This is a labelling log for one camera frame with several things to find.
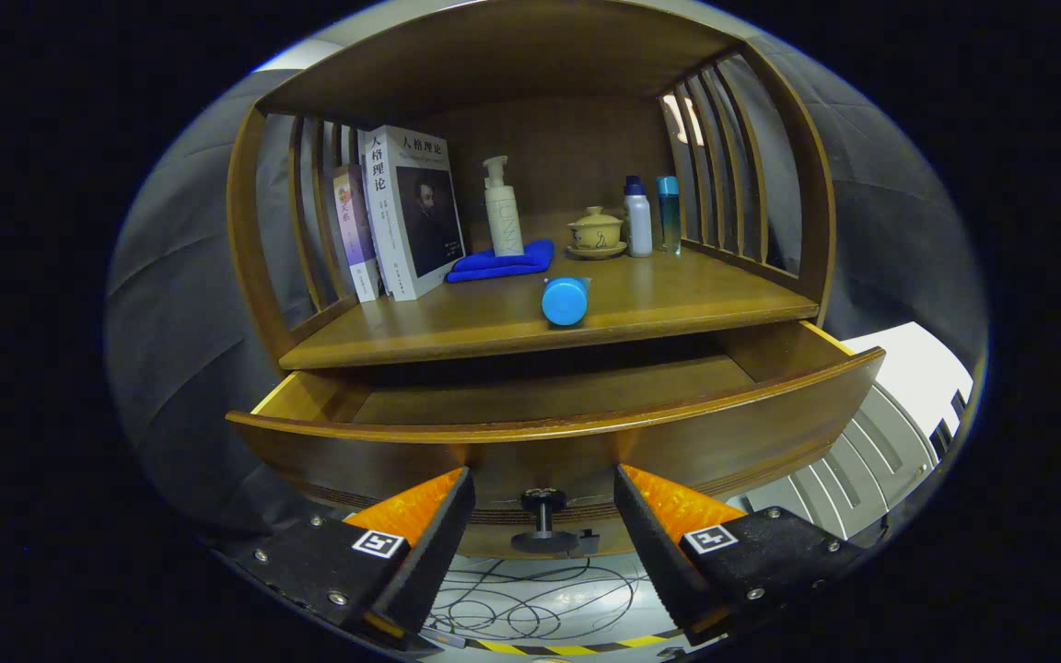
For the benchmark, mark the brown wooden countertop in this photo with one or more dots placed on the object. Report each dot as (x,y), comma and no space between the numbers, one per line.
(678,295)

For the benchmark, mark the purple book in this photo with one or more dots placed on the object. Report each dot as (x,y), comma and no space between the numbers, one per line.
(355,230)

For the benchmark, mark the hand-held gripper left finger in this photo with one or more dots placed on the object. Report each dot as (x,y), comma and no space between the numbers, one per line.
(429,552)

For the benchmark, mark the white pump bottle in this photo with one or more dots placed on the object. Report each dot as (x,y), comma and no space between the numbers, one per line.
(505,221)

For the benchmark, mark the teal bottle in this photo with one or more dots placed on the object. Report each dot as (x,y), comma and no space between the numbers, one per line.
(670,221)

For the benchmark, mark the brown wooden cabinet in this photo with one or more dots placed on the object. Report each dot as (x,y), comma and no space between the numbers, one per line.
(567,147)

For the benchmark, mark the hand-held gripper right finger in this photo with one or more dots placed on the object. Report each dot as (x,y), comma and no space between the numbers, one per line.
(659,552)

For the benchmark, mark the blue folded cloth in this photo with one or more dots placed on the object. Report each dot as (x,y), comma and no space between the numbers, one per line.
(503,262)

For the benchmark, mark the yellow lidded tea cup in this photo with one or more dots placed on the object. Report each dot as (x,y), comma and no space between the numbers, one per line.
(597,232)

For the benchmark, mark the white bottle with blue cap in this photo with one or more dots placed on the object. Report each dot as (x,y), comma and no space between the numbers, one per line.
(638,226)

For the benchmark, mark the blue and white tube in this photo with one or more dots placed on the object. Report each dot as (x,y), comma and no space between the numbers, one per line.
(565,302)

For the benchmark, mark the brown wooden drawer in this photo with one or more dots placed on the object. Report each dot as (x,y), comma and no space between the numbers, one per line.
(770,433)

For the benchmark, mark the white slatted furniture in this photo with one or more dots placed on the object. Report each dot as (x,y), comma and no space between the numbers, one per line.
(862,460)

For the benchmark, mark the yellow black floor tape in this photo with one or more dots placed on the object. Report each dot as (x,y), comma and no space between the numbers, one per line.
(577,649)

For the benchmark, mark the white book with portrait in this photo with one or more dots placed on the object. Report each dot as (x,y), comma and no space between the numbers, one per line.
(420,221)

